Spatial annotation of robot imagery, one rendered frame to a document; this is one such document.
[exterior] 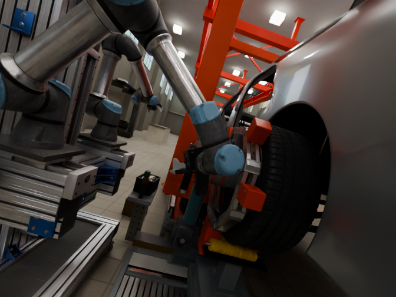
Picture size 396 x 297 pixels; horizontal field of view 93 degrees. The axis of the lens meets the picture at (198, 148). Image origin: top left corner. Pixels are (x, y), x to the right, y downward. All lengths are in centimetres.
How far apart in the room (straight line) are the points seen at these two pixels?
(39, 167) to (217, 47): 124
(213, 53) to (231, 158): 113
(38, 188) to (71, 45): 46
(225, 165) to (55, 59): 51
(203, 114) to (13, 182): 66
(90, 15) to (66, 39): 8
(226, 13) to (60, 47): 121
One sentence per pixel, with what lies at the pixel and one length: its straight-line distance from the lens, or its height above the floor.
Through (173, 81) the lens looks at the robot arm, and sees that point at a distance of 62.
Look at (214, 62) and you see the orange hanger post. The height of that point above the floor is 154.
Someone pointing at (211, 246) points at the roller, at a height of 52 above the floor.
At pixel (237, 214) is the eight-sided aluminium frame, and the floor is 75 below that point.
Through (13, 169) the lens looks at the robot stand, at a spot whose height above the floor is 73.
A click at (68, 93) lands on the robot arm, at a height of 102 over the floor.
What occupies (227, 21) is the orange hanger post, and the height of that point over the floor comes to 183.
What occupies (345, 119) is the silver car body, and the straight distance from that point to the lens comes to 79.
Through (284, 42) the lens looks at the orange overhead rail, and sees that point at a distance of 470.
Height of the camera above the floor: 102
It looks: 5 degrees down
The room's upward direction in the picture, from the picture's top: 17 degrees clockwise
